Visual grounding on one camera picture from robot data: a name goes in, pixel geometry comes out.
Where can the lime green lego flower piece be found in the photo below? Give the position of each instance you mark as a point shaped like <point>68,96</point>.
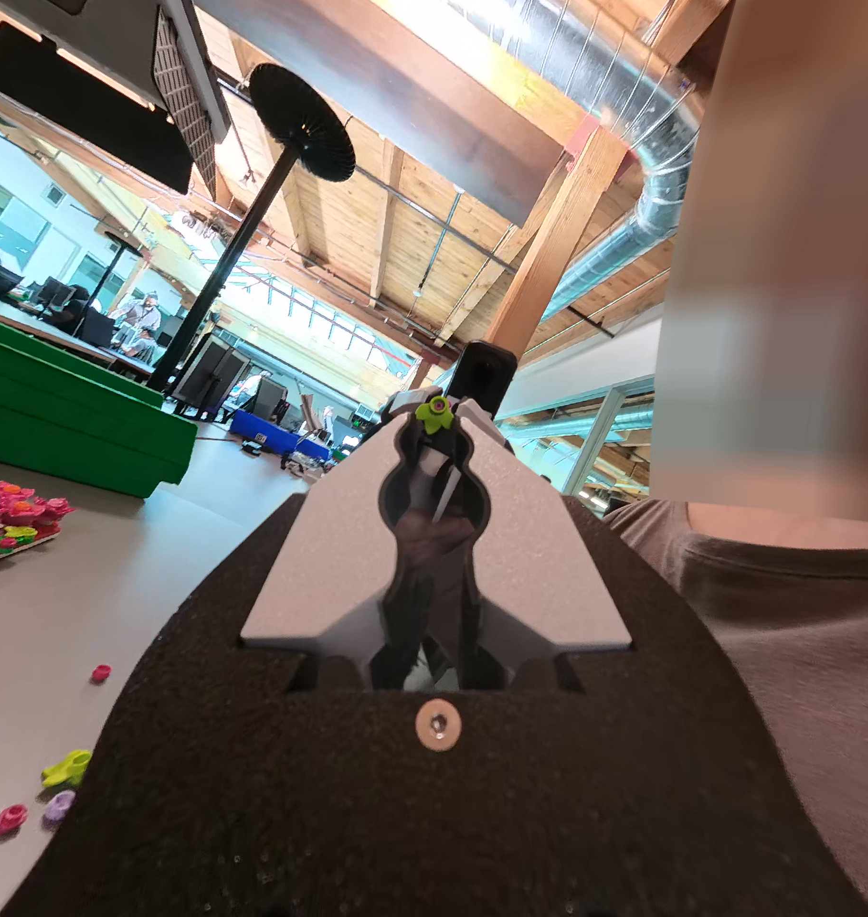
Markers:
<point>433,415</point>

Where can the pink red lego heart build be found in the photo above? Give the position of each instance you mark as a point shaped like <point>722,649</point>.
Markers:
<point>18,515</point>

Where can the black computer monitor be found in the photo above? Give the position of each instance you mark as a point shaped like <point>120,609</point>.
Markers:
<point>269,400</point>
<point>208,376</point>

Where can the overhead softbox light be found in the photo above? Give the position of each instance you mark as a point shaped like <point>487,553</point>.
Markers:
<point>83,122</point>

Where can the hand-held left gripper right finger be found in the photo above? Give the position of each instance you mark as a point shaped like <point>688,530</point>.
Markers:
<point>548,565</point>

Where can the lavender lego flower piece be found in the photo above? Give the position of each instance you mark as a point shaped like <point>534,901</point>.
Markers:
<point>60,803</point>

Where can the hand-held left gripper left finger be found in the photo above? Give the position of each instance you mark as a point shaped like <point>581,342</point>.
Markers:
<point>320,565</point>

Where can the lime green lego leaf piece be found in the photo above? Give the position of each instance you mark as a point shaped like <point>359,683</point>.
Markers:
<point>68,766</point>

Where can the blue plastic bin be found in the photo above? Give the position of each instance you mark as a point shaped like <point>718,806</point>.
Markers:
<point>262,429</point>

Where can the pink lego flower piece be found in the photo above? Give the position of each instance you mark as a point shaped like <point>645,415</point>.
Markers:
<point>10,818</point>

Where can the person's torso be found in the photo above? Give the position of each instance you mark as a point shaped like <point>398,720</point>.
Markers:
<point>799,644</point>

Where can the green plastic bin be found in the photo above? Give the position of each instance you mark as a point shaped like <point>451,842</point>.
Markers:
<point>83,443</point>
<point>47,364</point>

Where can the background office desk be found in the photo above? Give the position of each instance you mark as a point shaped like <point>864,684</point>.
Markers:
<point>47,336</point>

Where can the silver ventilation duct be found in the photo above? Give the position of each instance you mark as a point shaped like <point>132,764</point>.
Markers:
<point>656,179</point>

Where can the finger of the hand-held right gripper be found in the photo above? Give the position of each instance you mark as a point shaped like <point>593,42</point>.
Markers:
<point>405,406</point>
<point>488,428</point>

